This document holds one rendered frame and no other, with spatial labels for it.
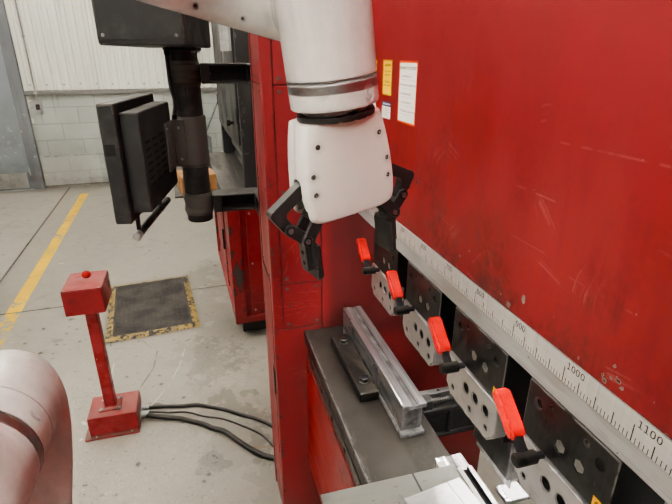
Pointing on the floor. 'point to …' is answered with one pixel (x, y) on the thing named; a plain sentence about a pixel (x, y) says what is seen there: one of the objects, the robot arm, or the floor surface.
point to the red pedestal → (110, 420)
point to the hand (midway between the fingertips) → (351, 253)
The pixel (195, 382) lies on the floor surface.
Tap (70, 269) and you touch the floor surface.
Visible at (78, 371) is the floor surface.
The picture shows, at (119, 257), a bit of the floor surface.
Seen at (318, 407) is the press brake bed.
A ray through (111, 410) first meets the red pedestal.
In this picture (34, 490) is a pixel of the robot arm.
